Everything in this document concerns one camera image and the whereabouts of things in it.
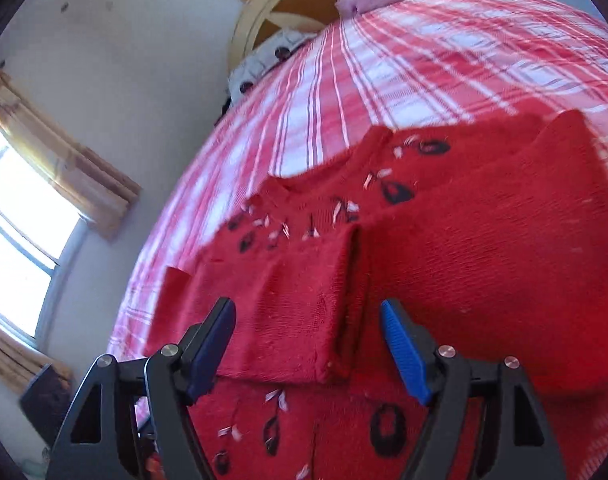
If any dark furniture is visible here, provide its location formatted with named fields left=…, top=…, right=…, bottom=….
left=19, top=362, right=75, bottom=448

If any red towel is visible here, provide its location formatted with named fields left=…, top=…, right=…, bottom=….
left=161, top=109, right=608, bottom=480

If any yellow patterned curtain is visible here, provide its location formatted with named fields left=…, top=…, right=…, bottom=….
left=0, top=70, right=142, bottom=241
left=0, top=320, right=72, bottom=396

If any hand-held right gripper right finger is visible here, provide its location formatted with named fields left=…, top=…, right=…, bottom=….
left=379, top=298, right=567, bottom=480

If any cream wooden headboard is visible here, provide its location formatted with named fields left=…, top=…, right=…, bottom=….
left=226, top=0, right=485, bottom=86

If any bright window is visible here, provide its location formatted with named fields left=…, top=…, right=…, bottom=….
left=0, top=120, right=87, bottom=338

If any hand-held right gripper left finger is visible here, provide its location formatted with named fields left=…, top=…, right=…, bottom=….
left=46, top=297, right=237, bottom=480

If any red plaid bed sheet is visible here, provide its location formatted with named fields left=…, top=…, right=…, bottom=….
left=106, top=0, right=608, bottom=466

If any white patterned pillow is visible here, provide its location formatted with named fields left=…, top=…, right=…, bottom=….
left=224, top=30, right=317, bottom=111

